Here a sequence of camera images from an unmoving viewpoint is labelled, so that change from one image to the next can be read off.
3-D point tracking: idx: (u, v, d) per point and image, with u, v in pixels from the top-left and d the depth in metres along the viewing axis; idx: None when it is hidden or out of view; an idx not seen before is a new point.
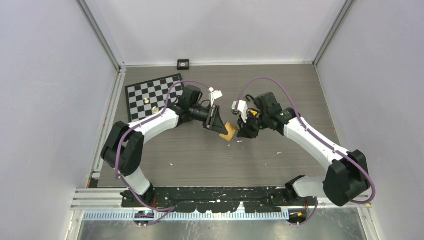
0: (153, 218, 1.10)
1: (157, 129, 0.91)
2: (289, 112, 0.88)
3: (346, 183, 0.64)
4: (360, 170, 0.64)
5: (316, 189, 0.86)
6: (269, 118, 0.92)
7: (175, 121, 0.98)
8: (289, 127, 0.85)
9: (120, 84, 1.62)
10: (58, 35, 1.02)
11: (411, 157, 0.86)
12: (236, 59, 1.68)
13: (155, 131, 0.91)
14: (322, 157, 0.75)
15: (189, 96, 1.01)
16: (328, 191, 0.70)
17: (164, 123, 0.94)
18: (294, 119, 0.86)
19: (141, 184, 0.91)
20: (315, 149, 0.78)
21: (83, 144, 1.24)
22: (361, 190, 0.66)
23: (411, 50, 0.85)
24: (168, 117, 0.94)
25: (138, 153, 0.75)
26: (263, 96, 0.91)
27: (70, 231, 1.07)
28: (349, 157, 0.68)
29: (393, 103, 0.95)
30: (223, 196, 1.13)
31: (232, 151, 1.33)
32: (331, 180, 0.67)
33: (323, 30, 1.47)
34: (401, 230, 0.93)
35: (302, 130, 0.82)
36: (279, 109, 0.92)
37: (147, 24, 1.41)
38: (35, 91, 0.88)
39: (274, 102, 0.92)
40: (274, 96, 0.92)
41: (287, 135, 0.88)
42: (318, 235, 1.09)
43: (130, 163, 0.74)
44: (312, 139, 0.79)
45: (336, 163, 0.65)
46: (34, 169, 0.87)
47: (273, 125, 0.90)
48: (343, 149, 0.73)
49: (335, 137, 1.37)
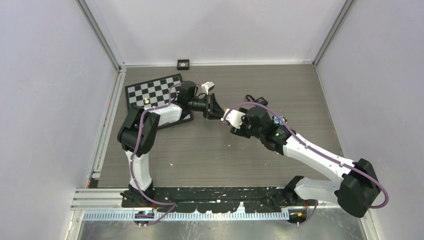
0: (153, 218, 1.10)
1: (164, 117, 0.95)
2: (284, 131, 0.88)
3: (360, 196, 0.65)
4: (370, 179, 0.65)
5: (324, 195, 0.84)
6: (265, 139, 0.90)
7: (178, 115, 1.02)
8: (288, 147, 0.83)
9: (120, 84, 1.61)
10: (58, 34, 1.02)
11: (411, 157, 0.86)
12: (236, 59, 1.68)
13: (162, 119, 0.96)
14: (330, 173, 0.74)
15: (186, 92, 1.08)
16: (344, 204, 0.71)
17: (170, 114, 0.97)
18: (291, 138, 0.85)
19: (145, 177, 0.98)
20: (320, 166, 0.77)
21: (83, 144, 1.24)
22: (375, 196, 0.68)
23: (412, 50, 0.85)
24: (174, 107, 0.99)
25: (155, 131, 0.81)
26: (258, 116, 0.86)
27: (70, 231, 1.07)
28: (356, 168, 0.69)
29: (393, 103, 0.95)
30: (223, 196, 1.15)
31: (232, 151, 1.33)
32: (344, 195, 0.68)
33: (324, 30, 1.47)
34: (401, 230, 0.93)
35: (303, 148, 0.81)
36: (273, 126, 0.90)
37: (147, 24, 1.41)
38: (35, 91, 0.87)
39: (268, 119, 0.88)
40: (267, 113, 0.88)
41: (287, 154, 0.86)
42: (318, 235, 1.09)
43: (147, 142, 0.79)
44: (315, 157, 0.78)
45: (347, 178, 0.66)
46: (34, 169, 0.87)
47: (271, 147, 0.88)
48: (349, 161, 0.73)
49: (335, 137, 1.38)
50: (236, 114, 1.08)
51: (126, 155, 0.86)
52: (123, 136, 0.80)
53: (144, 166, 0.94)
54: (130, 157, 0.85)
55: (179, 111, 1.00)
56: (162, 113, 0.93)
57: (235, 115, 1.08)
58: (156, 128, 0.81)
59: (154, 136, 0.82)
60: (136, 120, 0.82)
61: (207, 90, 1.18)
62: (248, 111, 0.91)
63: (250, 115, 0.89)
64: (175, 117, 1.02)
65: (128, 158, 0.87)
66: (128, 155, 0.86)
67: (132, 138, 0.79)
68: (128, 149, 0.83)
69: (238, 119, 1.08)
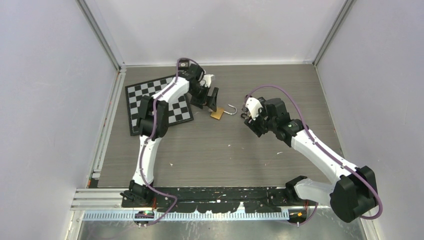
0: (153, 218, 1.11)
1: (175, 95, 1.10)
2: (297, 124, 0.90)
3: (353, 199, 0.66)
4: (369, 188, 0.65)
5: (320, 196, 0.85)
6: (277, 128, 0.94)
7: (185, 89, 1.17)
8: (297, 139, 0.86)
9: (120, 85, 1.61)
10: (58, 35, 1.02)
11: (410, 157, 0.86)
12: (236, 59, 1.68)
13: (173, 98, 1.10)
14: (330, 171, 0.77)
15: (196, 68, 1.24)
16: (336, 206, 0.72)
17: (179, 91, 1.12)
18: (302, 132, 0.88)
19: (151, 169, 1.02)
20: (322, 162, 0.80)
21: (83, 144, 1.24)
22: (369, 206, 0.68)
23: (411, 50, 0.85)
24: (181, 85, 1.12)
25: (167, 116, 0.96)
26: (274, 105, 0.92)
27: (70, 231, 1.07)
28: (358, 173, 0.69)
29: (393, 102, 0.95)
30: (223, 196, 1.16)
31: (233, 151, 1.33)
32: (338, 196, 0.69)
33: (324, 30, 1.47)
34: (401, 230, 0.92)
35: (311, 143, 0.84)
36: (287, 117, 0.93)
37: (147, 24, 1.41)
38: (34, 91, 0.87)
39: (283, 110, 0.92)
40: (284, 105, 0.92)
41: (294, 146, 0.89)
42: (318, 235, 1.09)
43: (163, 125, 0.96)
44: (319, 154, 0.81)
45: (344, 179, 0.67)
46: (34, 169, 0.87)
47: (281, 136, 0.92)
48: (351, 165, 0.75)
49: (334, 138, 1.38)
50: (256, 103, 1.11)
51: (140, 140, 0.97)
52: (141, 124, 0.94)
53: (153, 153, 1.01)
54: (143, 142, 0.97)
55: (185, 85, 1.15)
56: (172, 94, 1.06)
57: (254, 105, 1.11)
58: (167, 114, 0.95)
59: (166, 120, 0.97)
60: (149, 109, 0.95)
61: (209, 82, 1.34)
62: (267, 100, 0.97)
63: (268, 103, 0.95)
64: (182, 92, 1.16)
65: (142, 142, 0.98)
66: (141, 140, 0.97)
67: (149, 125, 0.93)
68: (144, 134, 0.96)
69: (256, 110, 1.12)
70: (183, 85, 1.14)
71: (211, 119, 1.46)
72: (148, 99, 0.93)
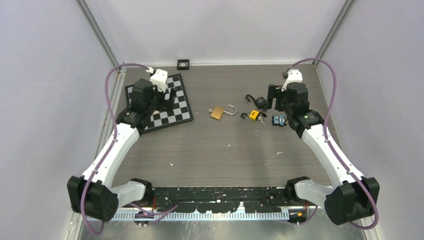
0: (153, 218, 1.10)
1: (118, 158, 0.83)
2: (313, 117, 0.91)
3: (349, 205, 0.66)
4: (369, 199, 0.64)
5: (315, 196, 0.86)
6: (292, 115, 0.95)
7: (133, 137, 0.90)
8: (309, 133, 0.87)
9: (120, 85, 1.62)
10: (57, 35, 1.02)
11: (409, 157, 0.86)
12: (236, 59, 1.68)
13: (118, 161, 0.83)
14: (334, 173, 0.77)
15: (139, 95, 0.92)
16: (329, 207, 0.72)
17: (123, 149, 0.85)
18: (317, 127, 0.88)
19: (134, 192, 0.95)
20: (329, 163, 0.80)
21: (84, 144, 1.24)
22: (361, 215, 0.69)
23: (412, 50, 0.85)
24: (124, 138, 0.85)
25: (109, 196, 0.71)
26: (296, 91, 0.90)
27: (70, 231, 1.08)
28: (361, 182, 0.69)
29: (393, 102, 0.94)
30: (223, 196, 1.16)
31: (232, 151, 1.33)
32: (335, 199, 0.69)
33: (324, 30, 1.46)
34: (402, 231, 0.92)
35: (322, 140, 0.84)
36: (306, 108, 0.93)
37: (147, 25, 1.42)
38: (34, 91, 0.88)
39: (304, 98, 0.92)
40: (307, 93, 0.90)
41: (304, 138, 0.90)
42: (318, 235, 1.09)
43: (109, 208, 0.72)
44: (328, 154, 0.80)
45: (345, 185, 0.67)
46: (34, 169, 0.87)
47: (293, 125, 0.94)
48: (358, 174, 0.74)
49: (334, 138, 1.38)
50: (296, 79, 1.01)
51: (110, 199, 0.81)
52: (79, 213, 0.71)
53: (126, 190, 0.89)
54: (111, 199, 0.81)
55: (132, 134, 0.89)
56: (112, 162, 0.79)
57: (294, 78, 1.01)
58: (109, 194, 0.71)
59: (111, 200, 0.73)
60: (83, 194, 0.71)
61: (161, 85, 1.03)
62: (291, 84, 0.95)
63: (291, 86, 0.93)
64: (129, 145, 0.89)
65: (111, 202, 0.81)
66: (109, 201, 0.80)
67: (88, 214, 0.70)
68: None
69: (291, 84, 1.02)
70: (128, 138, 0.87)
71: (211, 119, 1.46)
72: (77, 183, 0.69)
